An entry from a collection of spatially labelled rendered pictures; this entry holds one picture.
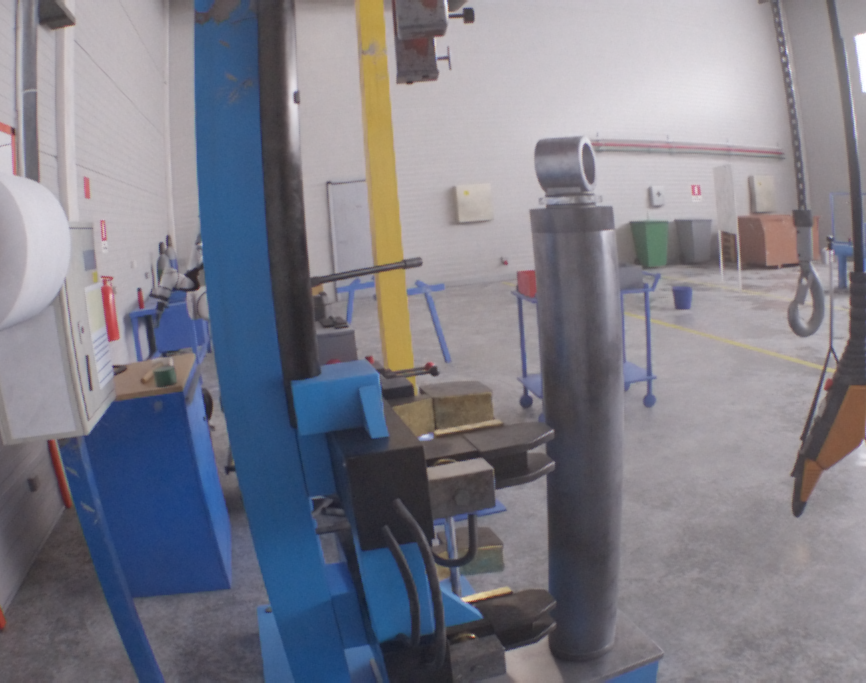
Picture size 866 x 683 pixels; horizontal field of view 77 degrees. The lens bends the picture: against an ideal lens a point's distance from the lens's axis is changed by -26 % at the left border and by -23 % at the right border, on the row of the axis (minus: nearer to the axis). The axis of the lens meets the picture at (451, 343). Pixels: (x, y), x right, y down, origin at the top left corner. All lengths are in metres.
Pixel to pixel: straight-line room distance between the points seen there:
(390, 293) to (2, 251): 3.39
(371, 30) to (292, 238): 3.05
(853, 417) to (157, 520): 2.56
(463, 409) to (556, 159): 0.70
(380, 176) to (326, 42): 8.86
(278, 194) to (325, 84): 11.28
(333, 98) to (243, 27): 11.05
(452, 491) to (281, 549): 0.51
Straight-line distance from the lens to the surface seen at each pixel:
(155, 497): 2.86
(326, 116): 12.49
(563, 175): 1.66
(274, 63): 1.40
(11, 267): 0.99
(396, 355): 4.21
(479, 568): 2.05
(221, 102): 1.50
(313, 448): 1.55
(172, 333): 8.44
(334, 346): 1.87
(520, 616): 1.67
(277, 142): 1.36
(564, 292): 1.64
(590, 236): 1.63
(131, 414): 2.76
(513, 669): 2.09
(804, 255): 1.10
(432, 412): 1.85
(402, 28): 1.41
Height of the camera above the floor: 1.49
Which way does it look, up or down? 11 degrees down
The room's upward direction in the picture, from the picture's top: 5 degrees counter-clockwise
